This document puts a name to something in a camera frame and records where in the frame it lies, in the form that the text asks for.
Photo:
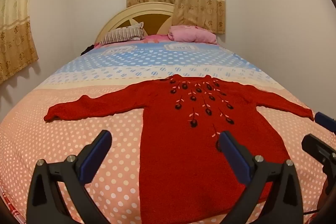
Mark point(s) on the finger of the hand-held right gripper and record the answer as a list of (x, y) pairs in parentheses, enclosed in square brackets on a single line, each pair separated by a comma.
[(325, 121), (313, 145)]

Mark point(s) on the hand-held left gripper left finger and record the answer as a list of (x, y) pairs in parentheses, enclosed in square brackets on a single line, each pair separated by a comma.
[(95, 154)]

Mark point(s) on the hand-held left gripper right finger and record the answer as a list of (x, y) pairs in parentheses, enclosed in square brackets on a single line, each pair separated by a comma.
[(233, 154)]

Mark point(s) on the red knitted sweater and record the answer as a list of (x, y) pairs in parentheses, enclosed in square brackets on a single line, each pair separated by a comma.
[(178, 161)]

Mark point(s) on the polka dot bed sheet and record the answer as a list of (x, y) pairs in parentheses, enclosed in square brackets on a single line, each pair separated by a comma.
[(78, 77)]

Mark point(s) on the striped pillow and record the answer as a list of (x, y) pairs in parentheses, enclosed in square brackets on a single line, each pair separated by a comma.
[(123, 35)]

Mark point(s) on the pink pillow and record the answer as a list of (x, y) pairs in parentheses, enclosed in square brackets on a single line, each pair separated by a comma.
[(189, 35)]

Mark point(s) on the bright pink cloth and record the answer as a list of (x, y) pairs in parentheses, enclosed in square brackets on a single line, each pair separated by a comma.
[(155, 38)]

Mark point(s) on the cream wooden headboard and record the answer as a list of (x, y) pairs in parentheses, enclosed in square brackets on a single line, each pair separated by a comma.
[(147, 10)]

